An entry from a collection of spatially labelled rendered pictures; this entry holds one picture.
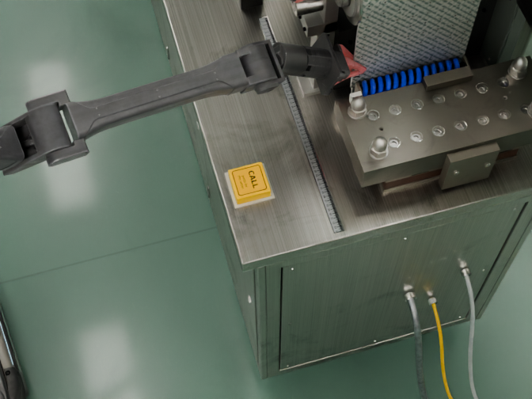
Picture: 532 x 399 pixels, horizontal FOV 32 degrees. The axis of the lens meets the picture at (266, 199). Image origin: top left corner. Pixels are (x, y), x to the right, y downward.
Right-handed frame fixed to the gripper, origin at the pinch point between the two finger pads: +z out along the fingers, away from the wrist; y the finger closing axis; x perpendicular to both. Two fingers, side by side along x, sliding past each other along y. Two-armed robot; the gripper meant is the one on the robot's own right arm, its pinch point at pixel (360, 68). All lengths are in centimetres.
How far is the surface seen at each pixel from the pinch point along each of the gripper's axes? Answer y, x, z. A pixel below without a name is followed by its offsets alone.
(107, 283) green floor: -18, -124, 0
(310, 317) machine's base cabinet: 25, -58, 16
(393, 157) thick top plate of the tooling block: 18.3, -2.8, 2.4
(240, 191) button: 11.8, -26.3, -16.6
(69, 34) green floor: -110, -120, 4
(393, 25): 0.3, 12.7, -1.4
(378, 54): 0.2, 4.8, 0.6
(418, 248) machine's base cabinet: 25.4, -25.6, 23.5
